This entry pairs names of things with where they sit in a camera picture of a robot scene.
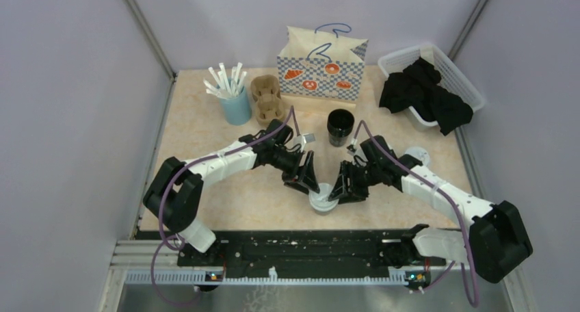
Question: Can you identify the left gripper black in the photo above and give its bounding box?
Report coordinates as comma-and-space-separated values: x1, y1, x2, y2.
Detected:
270, 146, 320, 195

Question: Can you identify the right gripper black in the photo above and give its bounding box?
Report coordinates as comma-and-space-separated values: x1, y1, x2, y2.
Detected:
328, 161, 382, 205

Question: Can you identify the stack of black cups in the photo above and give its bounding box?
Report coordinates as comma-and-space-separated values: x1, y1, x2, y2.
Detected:
327, 109, 355, 147

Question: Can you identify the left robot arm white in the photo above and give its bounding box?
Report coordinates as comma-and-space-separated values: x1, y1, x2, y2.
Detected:
143, 119, 320, 266

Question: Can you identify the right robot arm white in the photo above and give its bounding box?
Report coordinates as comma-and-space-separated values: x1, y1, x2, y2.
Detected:
328, 135, 533, 283

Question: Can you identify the checkered paper takeout bag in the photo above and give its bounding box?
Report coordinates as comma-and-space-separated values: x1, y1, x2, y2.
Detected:
276, 23, 369, 103

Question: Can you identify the blue straw holder cup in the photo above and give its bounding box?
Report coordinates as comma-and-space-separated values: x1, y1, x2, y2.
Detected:
218, 87, 252, 126

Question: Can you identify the cardboard cup carrier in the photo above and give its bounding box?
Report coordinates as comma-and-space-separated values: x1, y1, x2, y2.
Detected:
250, 75, 286, 127

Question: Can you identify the white wrapped straws bundle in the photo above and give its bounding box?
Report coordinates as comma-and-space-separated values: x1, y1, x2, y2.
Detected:
203, 62, 247, 100

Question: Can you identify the black cloth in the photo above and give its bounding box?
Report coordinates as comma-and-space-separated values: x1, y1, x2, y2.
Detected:
378, 57, 473, 135

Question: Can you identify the white plastic basket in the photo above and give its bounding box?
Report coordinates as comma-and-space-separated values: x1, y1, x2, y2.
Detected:
378, 44, 485, 135

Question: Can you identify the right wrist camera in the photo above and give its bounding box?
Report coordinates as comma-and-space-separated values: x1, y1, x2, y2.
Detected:
346, 138, 366, 160

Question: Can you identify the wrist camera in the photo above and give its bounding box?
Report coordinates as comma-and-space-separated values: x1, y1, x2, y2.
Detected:
346, 138, 366, 160
294, 133, 315, 151

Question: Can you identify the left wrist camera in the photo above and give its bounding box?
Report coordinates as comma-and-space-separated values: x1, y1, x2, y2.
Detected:
294, 133, 315, 151

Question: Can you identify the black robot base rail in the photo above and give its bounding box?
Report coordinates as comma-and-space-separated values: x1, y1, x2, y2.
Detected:
177, 229, 447, 281

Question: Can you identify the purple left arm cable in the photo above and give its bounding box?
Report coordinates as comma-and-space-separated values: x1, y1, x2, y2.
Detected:
150, 105, 302, 309

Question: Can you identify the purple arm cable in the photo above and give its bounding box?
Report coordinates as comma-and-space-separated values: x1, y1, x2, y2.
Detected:
353, 120, 480, 309
150, 105, 302, 309

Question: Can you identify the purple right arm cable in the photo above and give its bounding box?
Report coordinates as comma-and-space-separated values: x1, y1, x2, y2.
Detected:
353, 120, 480, 309

